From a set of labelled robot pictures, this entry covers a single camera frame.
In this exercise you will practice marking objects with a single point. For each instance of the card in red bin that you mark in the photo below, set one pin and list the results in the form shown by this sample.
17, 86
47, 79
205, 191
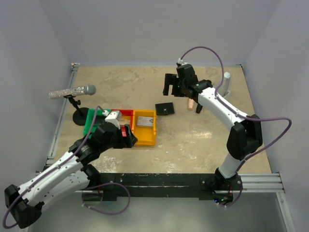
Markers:
125, 120

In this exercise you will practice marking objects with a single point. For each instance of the glitter silver microphone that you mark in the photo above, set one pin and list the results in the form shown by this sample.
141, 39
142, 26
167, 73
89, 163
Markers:
89, 89

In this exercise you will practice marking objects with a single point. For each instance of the grey wedge stand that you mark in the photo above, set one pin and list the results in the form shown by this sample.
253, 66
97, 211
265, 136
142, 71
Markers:
223, 90

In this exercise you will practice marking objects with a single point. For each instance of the silver card in yellow bin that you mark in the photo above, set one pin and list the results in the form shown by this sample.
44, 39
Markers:
145, 121

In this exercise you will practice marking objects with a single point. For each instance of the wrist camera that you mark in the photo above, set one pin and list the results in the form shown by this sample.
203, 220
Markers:
181, 64
112, 117

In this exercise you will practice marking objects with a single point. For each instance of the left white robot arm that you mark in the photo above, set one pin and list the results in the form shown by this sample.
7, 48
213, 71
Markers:
24, 203

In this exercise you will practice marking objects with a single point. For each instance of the green plastic bin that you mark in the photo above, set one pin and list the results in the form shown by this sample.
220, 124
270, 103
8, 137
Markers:
100, 118

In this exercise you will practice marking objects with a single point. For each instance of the black leather card holder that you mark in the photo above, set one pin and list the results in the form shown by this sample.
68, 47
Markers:
164, 109

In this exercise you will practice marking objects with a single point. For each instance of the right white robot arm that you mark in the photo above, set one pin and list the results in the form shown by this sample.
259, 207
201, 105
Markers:
245, 133

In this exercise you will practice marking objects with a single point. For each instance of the aluminium frame rail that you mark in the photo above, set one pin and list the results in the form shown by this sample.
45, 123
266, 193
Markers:
52, 152

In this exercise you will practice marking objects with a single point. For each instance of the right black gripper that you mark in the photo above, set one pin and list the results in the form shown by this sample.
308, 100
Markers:
169, 80

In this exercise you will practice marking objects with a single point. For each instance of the yellow plastic bin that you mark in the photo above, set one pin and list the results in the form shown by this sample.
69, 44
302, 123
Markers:
146, 136

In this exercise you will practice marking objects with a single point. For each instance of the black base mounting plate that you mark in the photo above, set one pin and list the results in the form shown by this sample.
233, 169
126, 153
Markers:
111, 186

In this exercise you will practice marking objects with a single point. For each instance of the black microphone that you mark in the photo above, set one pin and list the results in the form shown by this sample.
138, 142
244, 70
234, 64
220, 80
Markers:
199, 108

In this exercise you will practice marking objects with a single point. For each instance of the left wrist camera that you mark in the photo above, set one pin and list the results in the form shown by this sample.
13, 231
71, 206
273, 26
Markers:
112, 117

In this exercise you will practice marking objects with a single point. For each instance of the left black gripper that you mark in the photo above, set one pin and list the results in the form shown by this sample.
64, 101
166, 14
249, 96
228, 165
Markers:
123, 142

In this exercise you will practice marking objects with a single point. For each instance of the pink microphone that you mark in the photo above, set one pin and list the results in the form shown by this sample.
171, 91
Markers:
191, 103

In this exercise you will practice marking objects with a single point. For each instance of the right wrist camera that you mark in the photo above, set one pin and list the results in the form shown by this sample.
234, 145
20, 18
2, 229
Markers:
181, 64

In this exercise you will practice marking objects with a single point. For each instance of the red plastic bin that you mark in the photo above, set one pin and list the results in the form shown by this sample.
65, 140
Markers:
126, 112

